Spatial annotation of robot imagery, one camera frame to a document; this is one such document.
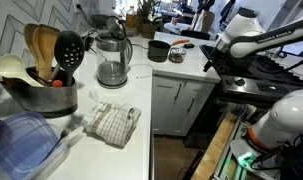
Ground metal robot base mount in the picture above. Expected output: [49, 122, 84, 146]
[213, 116, 292, 180]

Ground white plastic ladle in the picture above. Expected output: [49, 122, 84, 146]
[0, 53, 45, 88]

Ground steel stove knob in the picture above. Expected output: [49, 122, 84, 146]
[235, 77, 247, 87]
[225, 76, 237, 86]

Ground black slotted spoon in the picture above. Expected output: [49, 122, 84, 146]
[53, 30, 86, 87]

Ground blue plastic container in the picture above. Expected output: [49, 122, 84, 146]
[0, 111, 72, 180]

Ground wooden spoons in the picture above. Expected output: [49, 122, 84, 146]
[32, 23, 61, 83]

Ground white cable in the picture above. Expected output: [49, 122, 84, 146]
[129, 62, 155, 80]

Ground striped hanging cloth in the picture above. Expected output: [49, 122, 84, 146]
[224, 101, 259, 121]

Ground black charger box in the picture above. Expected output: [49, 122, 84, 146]
[82, 34, 95, 51]

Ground small black saucepan orange handle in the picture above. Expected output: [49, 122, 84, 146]
[147, 38, 191, 63]

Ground black power cable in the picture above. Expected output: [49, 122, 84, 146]
[77, 4, 99, 34]

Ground light wooden spatula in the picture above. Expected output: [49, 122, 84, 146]
[23, 23, 42, 73]

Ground brass cabinet handle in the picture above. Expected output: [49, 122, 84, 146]
[187, 96, 196, 113]
[174, 82, 184, 101]

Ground round wire trivet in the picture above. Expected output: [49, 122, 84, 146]
[168, 46, 187, 64]

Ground potted green plant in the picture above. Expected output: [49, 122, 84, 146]
[136, 0, 164, 40]

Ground yellow oil bottle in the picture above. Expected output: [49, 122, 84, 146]
[125, 5, 139, 29]

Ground white kitchen cabinet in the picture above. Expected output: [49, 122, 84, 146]
[151, 73, 216, 138]

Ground black stone bowl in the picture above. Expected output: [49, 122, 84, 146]
[90, 13, 115, 29]

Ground brown paper bag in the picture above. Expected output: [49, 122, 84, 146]
[192, 9, 216, 34]

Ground steel gas stove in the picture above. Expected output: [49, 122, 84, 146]
[199, 44, 303, 109]

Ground white wall outlet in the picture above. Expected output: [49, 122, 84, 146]
[72, 1, 82, 14]

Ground checkered dish towel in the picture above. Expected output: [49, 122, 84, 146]
[83, 101, 143, 149]

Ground metal fork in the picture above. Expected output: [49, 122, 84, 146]
[44, 121, 84, 161]

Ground glass electric kettle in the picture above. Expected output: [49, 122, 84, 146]
[95, 16, 134, 90]

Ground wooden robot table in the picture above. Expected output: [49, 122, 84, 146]
[190, 112, 239, 180]

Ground round white table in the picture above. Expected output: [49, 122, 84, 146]
[163, 21, 194, 34]

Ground metal utensil holder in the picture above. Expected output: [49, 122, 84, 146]
[0, 66, 79, 118]

